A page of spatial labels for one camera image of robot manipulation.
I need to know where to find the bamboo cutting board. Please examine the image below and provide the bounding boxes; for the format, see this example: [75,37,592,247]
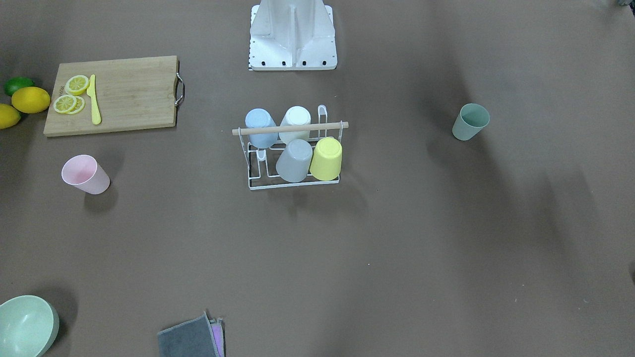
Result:
[44,55,185,137]

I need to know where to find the sage green cup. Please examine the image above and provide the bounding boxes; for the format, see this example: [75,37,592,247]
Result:
[452,103,491,141]

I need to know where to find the pink plastic cup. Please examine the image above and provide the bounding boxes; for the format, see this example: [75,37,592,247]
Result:
[61,154,111,195]

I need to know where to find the white cup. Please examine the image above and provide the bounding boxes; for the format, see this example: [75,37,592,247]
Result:
[279,106,311,144]

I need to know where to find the yellow lemon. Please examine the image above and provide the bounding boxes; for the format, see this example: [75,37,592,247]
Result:
[11,86,51,114]
[0,103,22,129]

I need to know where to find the grey cup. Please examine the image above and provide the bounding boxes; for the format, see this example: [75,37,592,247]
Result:
[276,139,313,183]

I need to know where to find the light blue cup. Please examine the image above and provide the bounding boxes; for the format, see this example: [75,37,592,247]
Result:
[245,108,279,149]

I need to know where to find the grey folded cloth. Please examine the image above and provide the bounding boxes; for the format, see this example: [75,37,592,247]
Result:
[157,313,222,357]

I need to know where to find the yellow plastic knife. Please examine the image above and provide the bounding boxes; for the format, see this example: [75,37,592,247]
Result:
[86,74,102,125]

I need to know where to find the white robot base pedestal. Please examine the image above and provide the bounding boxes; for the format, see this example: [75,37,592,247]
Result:
[248,0,338,71]

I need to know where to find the lemon slice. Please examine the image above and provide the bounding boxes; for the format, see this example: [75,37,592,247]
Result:
[66,96,86,115]
[63,75,89,96]
[52,94,77,115]

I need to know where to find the purple cloth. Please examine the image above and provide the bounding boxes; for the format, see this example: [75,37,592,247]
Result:
[209,319,225,357]

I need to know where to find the green lime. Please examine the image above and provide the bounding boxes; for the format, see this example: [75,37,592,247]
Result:
[3,76,35,97]

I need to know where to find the yellow cup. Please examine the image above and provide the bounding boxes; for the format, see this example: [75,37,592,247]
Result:
[309,136,342,181]

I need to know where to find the white wire cup rack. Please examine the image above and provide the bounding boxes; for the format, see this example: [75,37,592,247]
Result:
[232,105,349,191]

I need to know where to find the mint green bowl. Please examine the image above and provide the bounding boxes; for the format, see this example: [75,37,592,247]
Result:
[0,295,60,357]

